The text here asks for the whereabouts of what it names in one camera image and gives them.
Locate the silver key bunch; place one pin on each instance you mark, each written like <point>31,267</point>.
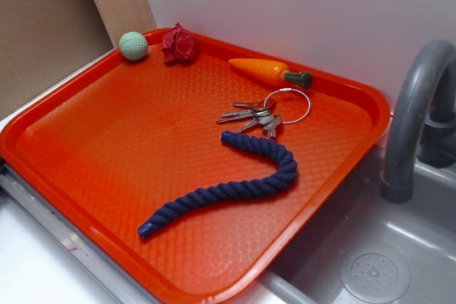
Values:
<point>257,114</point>

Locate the orange plastic tray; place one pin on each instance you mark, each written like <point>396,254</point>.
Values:
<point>116,142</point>

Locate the grey plastic sink basin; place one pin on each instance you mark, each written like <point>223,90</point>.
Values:
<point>360,248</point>

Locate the brown cardboard panel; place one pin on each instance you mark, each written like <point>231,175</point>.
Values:
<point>43,42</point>

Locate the light green dimpled ball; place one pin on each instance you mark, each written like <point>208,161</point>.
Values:
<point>133,46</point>

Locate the grey toy faucet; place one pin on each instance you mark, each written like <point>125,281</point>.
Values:
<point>423,124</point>

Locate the red crumpled paper ball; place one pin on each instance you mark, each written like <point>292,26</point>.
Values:
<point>179,45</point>

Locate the orange toy carrot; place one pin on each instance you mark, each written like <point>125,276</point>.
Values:
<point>271,72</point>

